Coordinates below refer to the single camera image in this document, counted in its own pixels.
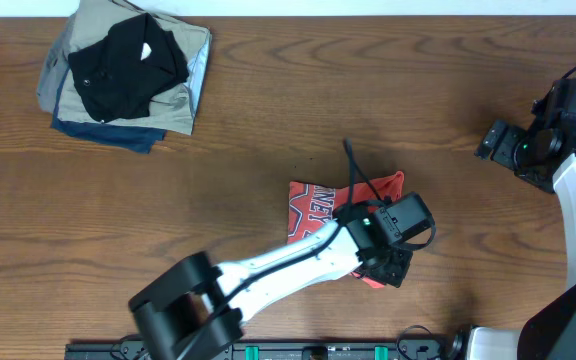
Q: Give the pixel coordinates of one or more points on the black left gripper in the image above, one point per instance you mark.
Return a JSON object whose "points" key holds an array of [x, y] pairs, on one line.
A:
{"points": [[403, 267]]}

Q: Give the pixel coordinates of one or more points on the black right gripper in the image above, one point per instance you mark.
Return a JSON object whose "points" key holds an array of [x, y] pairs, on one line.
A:
{"points": [[503, 155]]}

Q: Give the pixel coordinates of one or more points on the red orange t-shirt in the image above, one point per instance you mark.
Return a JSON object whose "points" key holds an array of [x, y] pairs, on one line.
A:
{"points": [[311, 206]]}

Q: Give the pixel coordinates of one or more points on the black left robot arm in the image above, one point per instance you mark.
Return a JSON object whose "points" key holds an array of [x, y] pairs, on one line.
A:
{"points": [[196, 309]]}

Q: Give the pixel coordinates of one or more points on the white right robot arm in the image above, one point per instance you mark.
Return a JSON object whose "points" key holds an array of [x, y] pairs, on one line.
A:
{"points": [[551, 333]]}

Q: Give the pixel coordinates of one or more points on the khaki folded garment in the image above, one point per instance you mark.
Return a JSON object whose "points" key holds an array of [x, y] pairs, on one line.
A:
{"points": [[169, 110]]}

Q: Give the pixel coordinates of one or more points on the light blue folded garment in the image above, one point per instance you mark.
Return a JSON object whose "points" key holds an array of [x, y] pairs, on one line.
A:
{"points": [[198, 67]]}

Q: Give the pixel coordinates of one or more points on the navy blue folded garment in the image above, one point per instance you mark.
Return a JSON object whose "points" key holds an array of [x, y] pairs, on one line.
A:
{"points": [[136, 139]]}

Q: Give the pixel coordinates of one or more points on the black folded shirt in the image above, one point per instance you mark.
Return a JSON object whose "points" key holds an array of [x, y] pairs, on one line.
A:
{"points": [[118, 76]]}

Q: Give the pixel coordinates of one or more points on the grey folded garment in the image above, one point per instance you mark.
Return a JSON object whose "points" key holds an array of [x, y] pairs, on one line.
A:
{"points": [[54, 68]]}

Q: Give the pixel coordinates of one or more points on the right green rail clamp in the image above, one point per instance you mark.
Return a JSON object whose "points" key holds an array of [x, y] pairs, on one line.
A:
{"points": [[381, 353]]}

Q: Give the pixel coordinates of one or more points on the green rail clamp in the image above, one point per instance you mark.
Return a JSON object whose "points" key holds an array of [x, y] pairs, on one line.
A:
{"points": [[381, 353], [252, 353]]}

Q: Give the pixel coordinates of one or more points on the left green rail clamp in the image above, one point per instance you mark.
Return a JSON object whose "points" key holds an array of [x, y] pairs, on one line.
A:
{"points": [[252, 353]]}

